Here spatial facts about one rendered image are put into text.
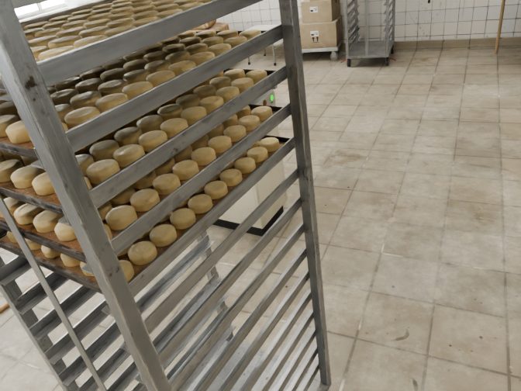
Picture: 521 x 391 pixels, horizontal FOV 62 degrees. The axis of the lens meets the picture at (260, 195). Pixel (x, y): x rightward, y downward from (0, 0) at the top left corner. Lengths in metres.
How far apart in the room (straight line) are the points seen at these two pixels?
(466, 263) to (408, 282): 0.33
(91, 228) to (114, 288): 0.11
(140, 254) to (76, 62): 0.35
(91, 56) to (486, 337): 1.91
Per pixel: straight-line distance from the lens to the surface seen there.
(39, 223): 0.83
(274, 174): 2.60
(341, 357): 2.02
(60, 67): 0.62
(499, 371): 2.08
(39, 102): 0.57
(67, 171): 0.59
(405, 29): 6.08
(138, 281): 0.76
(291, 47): 1.01
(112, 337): 1.38
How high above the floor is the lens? 1.62
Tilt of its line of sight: 32 degrees down
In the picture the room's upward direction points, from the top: 10 degrees counter-clockwise
